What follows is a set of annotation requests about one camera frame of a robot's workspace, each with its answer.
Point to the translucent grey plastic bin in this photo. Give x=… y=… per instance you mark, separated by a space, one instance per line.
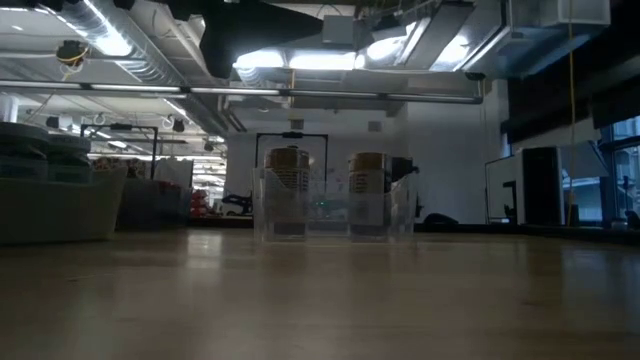
x=60 y=210

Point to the white partition cabinet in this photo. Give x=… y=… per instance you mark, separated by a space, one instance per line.
x=500 y=170

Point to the black aluminium table frame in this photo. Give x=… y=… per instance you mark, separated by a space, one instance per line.
x=500 y=229

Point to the white ceiling bulkhead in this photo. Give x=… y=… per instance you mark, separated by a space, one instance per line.
x=550 y=40

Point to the tan lid spice jar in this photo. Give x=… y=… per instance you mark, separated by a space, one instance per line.
x=367 y=165
x=287 y=162

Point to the black yellow hanging reel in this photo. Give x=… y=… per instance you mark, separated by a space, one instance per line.
x=72 y=50

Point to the horizontal grey ceiling pipe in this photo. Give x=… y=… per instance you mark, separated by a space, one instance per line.
x=325 y=93

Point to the black equipment silhouette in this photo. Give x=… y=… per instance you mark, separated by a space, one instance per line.
x=240 y=202

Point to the ceiling light panel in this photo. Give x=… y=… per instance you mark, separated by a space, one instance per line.
x=325 y=61
x=260 y=59

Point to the clear plastic bin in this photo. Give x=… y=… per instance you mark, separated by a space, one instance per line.
x=330 y=220

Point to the grey wall vent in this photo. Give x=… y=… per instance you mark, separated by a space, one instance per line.
x=297 y=124

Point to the black tower unit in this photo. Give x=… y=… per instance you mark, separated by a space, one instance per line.
x=542 y=185

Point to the red stacked objects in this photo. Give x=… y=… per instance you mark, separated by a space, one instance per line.
x=199 y=200

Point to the black ceiling camera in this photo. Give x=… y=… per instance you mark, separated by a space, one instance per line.
x=178 y=126

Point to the black device silhouette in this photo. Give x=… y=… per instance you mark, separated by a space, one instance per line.
x=404 y=167

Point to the black workstation frame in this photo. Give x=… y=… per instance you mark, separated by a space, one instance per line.
x=292 y=134

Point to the shiny rectangular ceiling duct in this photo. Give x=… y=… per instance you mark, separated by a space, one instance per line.
x=435 y=35

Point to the red lid spice jar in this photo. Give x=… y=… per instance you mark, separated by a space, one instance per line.
x=170 y=185

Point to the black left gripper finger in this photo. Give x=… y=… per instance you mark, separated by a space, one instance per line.
x=280 y=32

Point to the grey ceiling junction box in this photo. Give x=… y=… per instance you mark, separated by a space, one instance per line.
x=340 y=30

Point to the dark framed window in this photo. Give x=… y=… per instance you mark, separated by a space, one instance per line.
x=627 y=165

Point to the dark translucent plastic bin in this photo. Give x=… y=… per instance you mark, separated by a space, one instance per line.
x=145 y=210

